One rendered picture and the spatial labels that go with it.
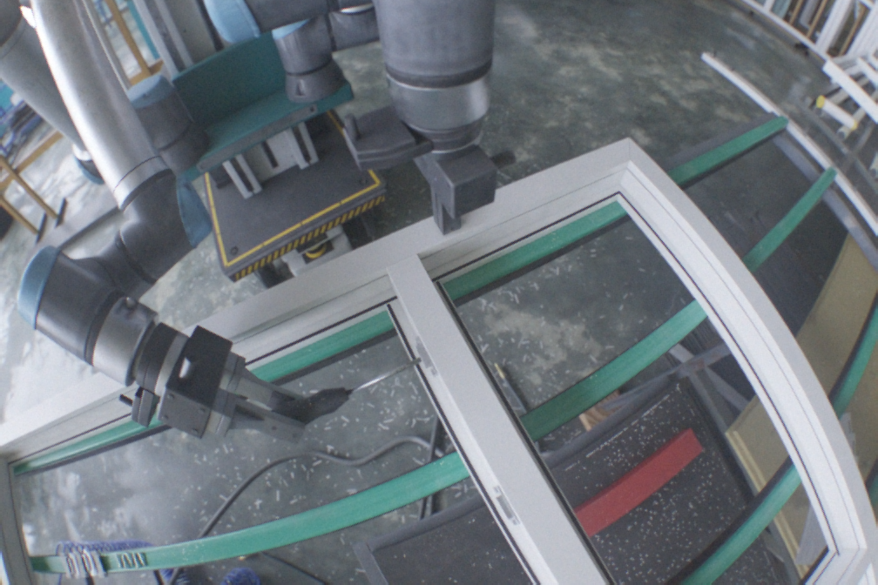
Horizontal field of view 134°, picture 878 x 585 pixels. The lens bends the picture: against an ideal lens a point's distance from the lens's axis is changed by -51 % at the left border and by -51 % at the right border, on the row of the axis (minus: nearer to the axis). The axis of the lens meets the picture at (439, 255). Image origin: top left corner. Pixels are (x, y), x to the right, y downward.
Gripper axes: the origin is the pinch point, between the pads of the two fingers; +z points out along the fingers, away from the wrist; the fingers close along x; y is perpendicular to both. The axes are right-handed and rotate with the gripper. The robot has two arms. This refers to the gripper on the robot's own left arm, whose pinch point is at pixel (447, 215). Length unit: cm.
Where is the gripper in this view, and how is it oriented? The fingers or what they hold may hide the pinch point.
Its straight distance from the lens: 47.1
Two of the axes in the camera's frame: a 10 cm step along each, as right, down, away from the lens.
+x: -4.4, -7.6, 4.8
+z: 0.5, 5.1, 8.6
